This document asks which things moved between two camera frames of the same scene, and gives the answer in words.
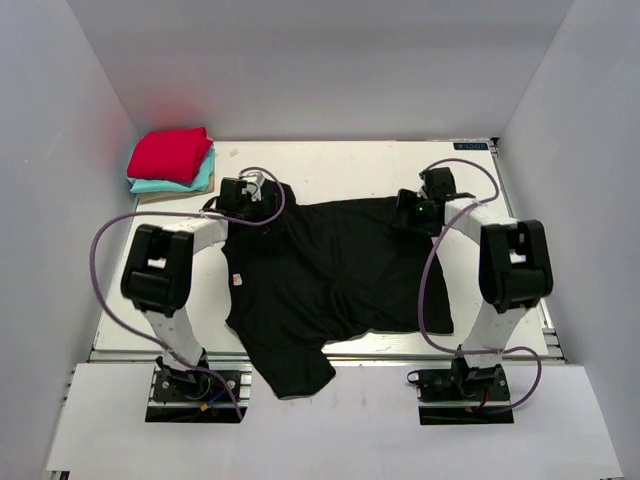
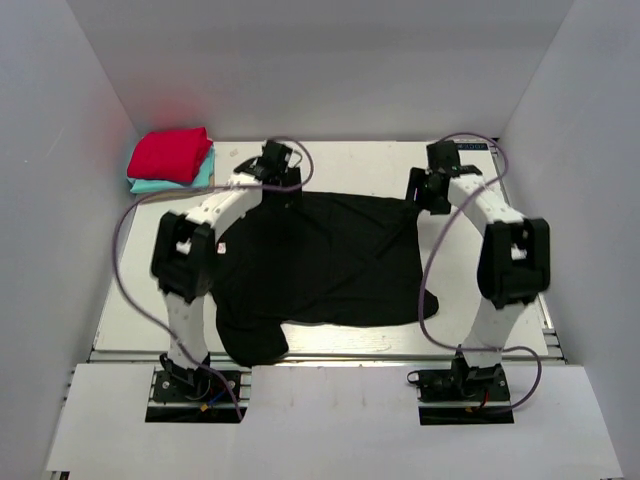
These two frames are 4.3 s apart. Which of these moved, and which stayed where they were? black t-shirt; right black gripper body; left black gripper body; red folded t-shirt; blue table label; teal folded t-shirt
Moved: right black gripper body; black t-shirt; left black gripper body
Stayed: red folded t-shirt; blue table label; teal folded t-shirt
